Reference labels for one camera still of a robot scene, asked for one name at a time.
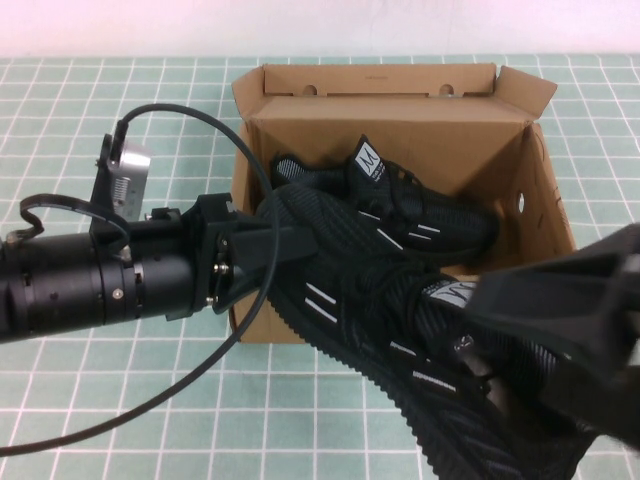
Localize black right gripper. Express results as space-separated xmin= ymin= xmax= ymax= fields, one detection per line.
xmin=468 ymin=218 xmax=640 ymax=432

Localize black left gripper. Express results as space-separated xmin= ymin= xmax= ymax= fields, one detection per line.
xmin=186 ymin=193 xmax=320 ymax=315

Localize black knit sneaker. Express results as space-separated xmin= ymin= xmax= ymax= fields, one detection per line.
xmin=257 ymin=182 xmax=640 ymax=480
xmin=269 ymin=133 xmax=501 ymax=262

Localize brown cardboard shoe box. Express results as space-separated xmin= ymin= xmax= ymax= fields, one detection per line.
xmin=227 ymin=63 xmax=576 ymax=347

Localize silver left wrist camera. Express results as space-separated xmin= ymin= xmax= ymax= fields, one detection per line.
xmin=106 ymin=141 xmax=152 ymax=222

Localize black left camera bracket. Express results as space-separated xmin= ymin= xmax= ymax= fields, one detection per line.
xmin=88 ymin=131 xmax=201 ymax=252

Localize black left camera cable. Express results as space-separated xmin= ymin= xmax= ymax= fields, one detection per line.
xmin=0 ymin=101 xmax=280 ymax=451

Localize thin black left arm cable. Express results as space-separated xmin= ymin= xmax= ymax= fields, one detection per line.
xmin=7 ymin=195 xmax=133 ymax=262

